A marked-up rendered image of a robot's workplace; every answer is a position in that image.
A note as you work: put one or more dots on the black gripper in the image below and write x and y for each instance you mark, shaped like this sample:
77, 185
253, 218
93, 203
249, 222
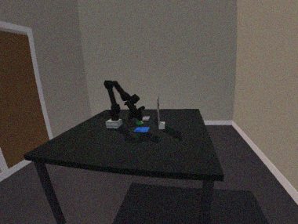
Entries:
137, 114

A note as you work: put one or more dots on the blue square mat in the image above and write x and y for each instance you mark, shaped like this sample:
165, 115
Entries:
141, 129

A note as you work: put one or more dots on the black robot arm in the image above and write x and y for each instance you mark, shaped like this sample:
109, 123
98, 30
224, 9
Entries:
115, 108

